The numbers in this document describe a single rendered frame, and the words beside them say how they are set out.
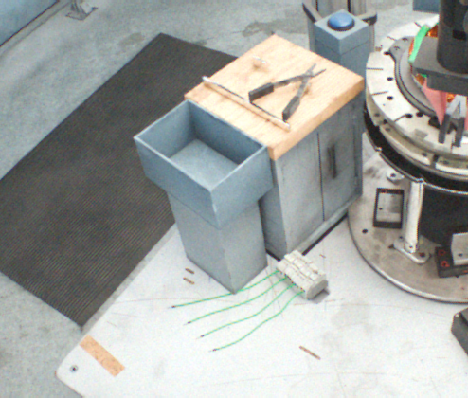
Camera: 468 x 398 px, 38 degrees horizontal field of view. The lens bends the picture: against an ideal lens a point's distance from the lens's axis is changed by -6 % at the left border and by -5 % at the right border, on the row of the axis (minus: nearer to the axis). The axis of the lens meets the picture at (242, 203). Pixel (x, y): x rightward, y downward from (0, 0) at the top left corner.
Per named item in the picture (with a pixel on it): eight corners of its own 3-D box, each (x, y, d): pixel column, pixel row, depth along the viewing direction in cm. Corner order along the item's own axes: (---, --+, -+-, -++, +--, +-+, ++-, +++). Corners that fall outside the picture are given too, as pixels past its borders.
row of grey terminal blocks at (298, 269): (333, 291, 114) (333, 276, 111) (312, 308, 113) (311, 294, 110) (293, 257, 120) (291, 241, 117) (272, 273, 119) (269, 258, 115)
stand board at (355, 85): (275, 161, 99) (273, 149, 97) (186, 106, 109) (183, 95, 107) (364, 89, 107) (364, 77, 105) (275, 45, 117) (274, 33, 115)
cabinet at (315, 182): (290, 270, 118) (276, 159, 99) (214, 215, 129) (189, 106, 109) (364, 202, 126) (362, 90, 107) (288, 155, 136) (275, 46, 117)
